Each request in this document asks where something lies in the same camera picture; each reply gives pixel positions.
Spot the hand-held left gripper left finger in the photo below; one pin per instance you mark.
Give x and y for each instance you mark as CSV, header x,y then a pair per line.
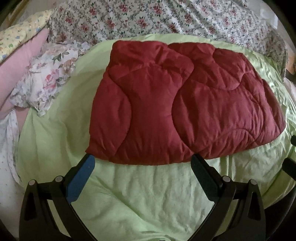
x,y
81,178

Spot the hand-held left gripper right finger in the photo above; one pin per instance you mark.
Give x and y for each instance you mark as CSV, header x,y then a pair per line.
x,y
205,178

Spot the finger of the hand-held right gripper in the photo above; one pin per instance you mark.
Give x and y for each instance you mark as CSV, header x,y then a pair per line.
x,y
289,168
293,140

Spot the red quilted comforter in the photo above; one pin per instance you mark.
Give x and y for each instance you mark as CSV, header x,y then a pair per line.
x,y
185,102

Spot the light green bed sheet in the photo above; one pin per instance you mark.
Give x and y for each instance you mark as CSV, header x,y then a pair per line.
x,y
143,199

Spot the white dotted cloth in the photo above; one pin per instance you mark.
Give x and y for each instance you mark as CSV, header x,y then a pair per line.
x,y
8,143

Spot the pastel floral pillow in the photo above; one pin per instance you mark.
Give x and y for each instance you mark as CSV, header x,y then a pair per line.
x,y
48,74

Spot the pink pillow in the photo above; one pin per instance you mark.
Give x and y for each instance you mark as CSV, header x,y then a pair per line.
x,y
16,69

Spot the yellow floral pillow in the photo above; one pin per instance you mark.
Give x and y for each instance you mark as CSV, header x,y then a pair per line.
x,y
20,34

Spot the white red-flowered blanket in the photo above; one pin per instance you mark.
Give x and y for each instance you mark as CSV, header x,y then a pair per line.
x,y
161,18

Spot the wooden frame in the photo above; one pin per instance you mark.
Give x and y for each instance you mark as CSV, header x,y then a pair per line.
x,y
17,11

